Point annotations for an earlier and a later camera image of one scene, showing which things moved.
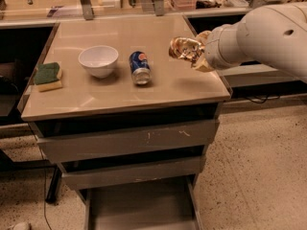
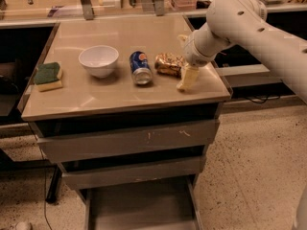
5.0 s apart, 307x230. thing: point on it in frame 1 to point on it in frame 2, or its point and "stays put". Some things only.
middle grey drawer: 91,177 stays put
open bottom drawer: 165,204 stays put
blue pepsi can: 140,68 stays put
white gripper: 213,52 to 193,51
